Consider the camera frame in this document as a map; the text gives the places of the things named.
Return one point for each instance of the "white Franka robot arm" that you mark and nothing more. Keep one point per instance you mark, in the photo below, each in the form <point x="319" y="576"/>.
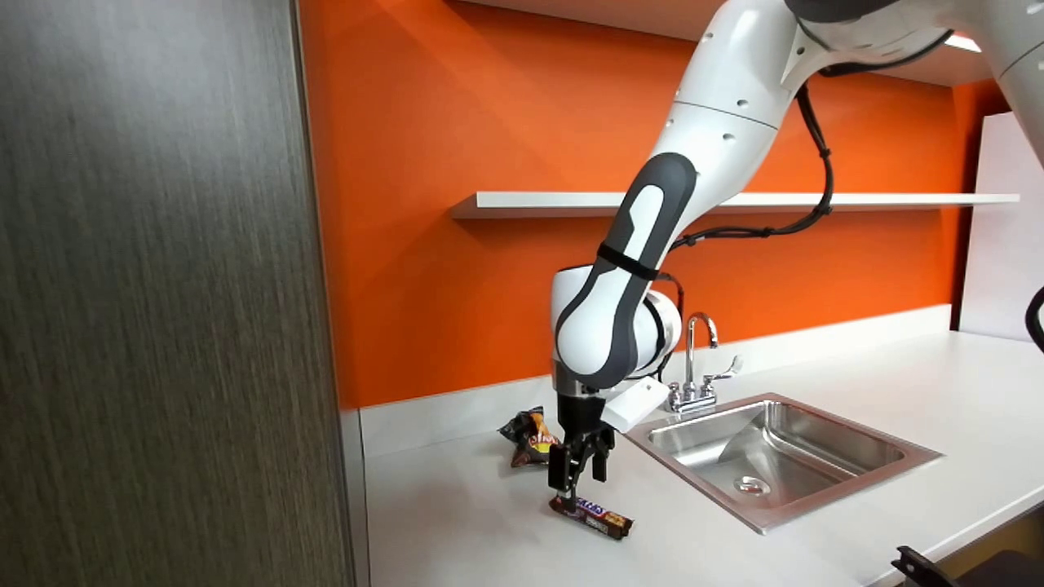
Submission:
<point x="720" y="142"/>

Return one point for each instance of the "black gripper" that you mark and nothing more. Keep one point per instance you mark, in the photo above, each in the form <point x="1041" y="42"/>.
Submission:
<point x="581" y="418"/>

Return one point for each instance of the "white wall shelf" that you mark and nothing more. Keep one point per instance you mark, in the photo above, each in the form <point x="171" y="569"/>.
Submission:
<point x="544" y="204"/>

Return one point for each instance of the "black orange snack packet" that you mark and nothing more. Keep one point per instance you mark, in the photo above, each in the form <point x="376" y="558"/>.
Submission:
<point x="529" y="437"/>

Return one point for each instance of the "white appliance side panel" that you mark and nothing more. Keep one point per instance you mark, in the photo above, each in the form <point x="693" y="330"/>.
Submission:
<point x="1007" y="229"/>

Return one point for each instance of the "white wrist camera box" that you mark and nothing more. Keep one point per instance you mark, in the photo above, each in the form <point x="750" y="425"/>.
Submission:
<point x="636" y="406"/>

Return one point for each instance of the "dark wood cabinet panel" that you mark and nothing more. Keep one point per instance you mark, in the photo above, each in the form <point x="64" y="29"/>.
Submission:
<point x="150" y="294"/>

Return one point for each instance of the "stainless steel sink basin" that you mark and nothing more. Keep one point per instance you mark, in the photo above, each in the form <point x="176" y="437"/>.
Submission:
<point x="784" y="458"/>

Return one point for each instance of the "brown Snickers candy bar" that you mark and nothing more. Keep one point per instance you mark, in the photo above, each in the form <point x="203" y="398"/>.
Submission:
<point x="592" y="516"/>

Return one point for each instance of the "black object at counter edge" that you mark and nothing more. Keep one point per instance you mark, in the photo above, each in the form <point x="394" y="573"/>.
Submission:
<point x="924" y="569"/>

